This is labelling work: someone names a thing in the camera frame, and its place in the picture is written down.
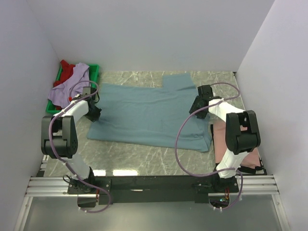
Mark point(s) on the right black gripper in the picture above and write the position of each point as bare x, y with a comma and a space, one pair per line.
193, 108

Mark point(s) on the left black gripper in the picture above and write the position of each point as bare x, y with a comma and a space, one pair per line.
96, 116

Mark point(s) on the blue t-shirt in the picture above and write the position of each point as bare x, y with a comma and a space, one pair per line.
151, 116

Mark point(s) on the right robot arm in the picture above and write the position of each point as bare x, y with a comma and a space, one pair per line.
241, 135

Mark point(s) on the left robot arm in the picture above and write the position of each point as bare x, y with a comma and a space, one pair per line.
59, 137

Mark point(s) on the lavender t-shirt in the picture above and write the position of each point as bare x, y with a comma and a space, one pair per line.
59, 95

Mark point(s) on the green plastic bin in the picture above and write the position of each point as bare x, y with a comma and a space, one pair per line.
93, 74

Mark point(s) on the red t-shirt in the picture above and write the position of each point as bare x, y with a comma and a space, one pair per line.
65, 74

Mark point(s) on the folded pink t-shirt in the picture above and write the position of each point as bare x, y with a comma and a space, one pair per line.
220, 142

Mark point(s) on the black base beam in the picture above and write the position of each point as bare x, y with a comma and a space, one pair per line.
146, 189

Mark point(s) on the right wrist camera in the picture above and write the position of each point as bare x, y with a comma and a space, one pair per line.
205, 91

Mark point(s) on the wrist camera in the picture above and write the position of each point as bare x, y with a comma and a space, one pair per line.
85, 92
205, 91

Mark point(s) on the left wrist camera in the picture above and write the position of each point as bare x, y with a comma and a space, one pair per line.
85, 92

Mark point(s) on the aluminium rail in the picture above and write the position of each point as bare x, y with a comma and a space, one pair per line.
247, 185

